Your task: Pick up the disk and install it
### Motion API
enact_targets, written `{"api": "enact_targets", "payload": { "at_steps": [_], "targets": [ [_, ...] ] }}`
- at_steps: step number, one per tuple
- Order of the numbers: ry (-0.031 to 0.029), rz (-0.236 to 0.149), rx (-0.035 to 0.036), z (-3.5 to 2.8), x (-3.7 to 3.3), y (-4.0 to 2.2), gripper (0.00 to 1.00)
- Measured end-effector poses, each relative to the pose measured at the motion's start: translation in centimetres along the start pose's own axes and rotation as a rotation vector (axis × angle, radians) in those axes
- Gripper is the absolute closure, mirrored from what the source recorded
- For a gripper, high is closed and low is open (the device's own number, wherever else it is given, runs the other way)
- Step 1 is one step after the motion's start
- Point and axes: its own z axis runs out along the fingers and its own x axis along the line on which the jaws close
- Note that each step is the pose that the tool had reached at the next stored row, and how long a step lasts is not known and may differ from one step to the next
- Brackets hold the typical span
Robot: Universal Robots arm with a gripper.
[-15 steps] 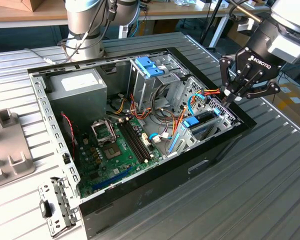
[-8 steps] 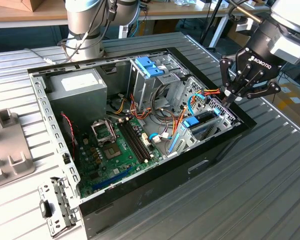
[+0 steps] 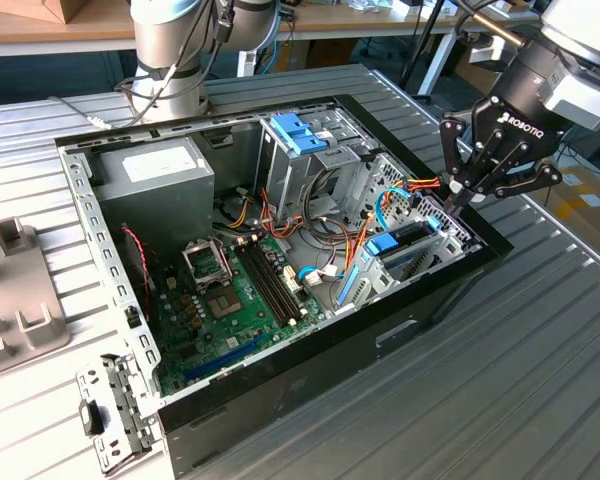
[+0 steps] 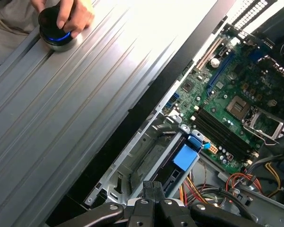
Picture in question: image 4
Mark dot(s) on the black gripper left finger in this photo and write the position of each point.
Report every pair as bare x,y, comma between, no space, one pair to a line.
143,212

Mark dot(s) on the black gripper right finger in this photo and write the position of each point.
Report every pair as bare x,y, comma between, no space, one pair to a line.
175,215

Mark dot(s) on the hard disk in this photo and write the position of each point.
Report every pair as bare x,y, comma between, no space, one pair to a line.
184,157

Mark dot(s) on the round black blue-ringed tool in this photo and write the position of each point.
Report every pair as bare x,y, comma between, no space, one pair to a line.
49,21

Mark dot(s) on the grey metal disk bay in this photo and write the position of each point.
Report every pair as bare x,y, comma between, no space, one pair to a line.
142,151

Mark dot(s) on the person's bare hand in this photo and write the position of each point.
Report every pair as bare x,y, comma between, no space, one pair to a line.
73,16

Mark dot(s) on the black RAM slot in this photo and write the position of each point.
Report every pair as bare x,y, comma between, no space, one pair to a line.
224,135
227,133
221,138
229,130

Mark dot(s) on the black open PC case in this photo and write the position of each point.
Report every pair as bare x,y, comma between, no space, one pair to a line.
142,104

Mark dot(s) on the metal socket cover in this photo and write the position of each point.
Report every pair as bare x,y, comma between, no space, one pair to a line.
258,133

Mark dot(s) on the green motherboard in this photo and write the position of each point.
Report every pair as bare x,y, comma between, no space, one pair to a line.
213,101

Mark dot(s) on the CPU socket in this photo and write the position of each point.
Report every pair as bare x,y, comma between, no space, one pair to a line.
237,107

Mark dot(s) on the blue expansion slot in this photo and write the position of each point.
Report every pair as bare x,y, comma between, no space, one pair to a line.
221,69

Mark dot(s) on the silver coin battery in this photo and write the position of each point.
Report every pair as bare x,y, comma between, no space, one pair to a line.
215,62

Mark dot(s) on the white expansion slot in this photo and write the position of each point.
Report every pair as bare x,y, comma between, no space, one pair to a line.
208,54

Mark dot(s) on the beige clothed person torso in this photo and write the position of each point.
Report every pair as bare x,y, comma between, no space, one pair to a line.
7,28

